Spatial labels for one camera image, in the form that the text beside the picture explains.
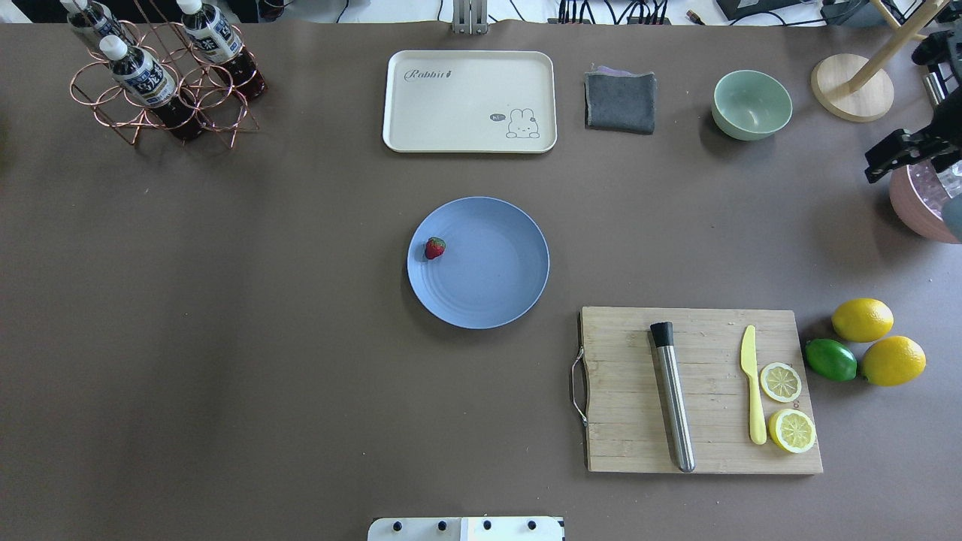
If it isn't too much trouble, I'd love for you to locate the aluminium frame post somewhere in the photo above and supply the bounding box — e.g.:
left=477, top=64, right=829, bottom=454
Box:
left=452, top=0, right=489, bottom=35

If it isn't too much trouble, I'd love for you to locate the grey folded cloth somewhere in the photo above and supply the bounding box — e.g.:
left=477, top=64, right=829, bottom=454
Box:
left=584, top=65, right=658, bottom=136

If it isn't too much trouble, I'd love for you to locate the red strawberry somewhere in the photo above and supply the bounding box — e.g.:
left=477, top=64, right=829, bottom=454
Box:
left=423, top=237, right=446, bottom=261

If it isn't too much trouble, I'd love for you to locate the wooden cutting board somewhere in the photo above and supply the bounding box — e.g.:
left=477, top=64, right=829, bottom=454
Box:
left=579, top=306, right=822, bottom=475

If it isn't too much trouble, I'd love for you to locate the yellow lemon upper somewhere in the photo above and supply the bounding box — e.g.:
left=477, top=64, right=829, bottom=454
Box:
left=830, top=298, right=894, bottom=343

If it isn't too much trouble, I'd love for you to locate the blue round plate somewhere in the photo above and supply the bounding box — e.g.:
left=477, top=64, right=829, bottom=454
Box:
left=407, top=196, right=551, bottom=330

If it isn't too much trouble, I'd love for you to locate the yellow plastic knife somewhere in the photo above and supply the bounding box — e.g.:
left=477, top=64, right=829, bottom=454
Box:
left=740, top=325, right=767, bottom=446

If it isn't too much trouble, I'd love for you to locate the tea bottle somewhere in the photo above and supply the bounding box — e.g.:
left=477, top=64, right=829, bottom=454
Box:
left=99, top=35, right=204, bottom=141
left=60, top=0, right=138, bottom=57
left=177, top=1, right=267, bottom=101

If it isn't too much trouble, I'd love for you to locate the tea bottle back right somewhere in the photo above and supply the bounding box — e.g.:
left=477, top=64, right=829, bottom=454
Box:
left=177, top=1, right=267, bottom=101

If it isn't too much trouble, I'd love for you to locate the yellow lemon lower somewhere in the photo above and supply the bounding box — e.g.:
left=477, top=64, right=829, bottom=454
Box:
left=861, top=336, right=927, bottom=386

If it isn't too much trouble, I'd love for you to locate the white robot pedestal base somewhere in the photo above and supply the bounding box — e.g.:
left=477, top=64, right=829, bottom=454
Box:
left=367, top=515, right=566, bottom=540

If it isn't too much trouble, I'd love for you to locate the lemon slice lower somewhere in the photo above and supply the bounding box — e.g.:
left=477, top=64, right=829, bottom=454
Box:
left=767, top=409, right=817, bottom=453

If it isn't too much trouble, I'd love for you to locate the green bowl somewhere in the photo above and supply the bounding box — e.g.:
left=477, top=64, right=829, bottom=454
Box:
left=712, top=71, right=794, bottom=141

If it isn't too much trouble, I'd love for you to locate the wooden cup tree stand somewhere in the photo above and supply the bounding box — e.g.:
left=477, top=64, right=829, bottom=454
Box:
left=810, top=1, right=949, bottom=122

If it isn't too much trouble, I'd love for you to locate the lemon slice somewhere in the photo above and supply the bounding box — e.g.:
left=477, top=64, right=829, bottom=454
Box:
left=759, top=362, right=803, bottom=403
left=767, top=409, right=817, bottom=453

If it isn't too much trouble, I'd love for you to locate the tea bottle front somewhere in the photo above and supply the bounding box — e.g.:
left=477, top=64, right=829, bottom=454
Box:
left=99, top=35, right=204, bottom=141

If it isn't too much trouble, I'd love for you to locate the tea bottle back left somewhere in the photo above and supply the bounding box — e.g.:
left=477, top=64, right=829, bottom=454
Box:
left=60, top=0, right=138, bottom=57

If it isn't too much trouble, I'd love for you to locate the copper wire bottle rack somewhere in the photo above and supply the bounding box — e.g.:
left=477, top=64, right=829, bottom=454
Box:
left=70, top=1, right=259, bottom=147

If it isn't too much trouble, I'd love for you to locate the lemon slice upper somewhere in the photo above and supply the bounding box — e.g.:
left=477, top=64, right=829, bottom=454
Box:
left=759, top=362, right=803, bottom=403

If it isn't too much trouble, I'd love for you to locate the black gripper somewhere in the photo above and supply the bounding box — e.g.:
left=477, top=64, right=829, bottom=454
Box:
left=864, top=29, right=961, bottom=183

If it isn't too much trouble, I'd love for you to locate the yellow lemon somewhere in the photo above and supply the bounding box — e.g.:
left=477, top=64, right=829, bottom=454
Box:
left=830, top=298, right=894, bottom=343
left=861, top=336, right=927, bottom=386

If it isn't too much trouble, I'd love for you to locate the pink ice bowl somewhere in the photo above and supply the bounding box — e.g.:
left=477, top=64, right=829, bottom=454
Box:
left=889, top=161, right=961, bottom=244

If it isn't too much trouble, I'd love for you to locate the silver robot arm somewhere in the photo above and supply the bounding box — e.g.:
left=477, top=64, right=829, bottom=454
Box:
left=864, top=24, right=961, bottom=244

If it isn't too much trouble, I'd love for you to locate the cream rabbit tray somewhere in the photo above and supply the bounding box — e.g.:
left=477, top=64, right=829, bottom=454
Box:
left=382, top=50, right=558, bottom=153

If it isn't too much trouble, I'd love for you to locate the green lime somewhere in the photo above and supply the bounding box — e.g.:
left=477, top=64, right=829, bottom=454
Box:
left=803, top=338, right=858, bottom=382

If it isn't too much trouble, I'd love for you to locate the steel muddler black tip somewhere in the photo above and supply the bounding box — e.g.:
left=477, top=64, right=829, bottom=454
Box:
left=650, top=322, right=695, bottom=473

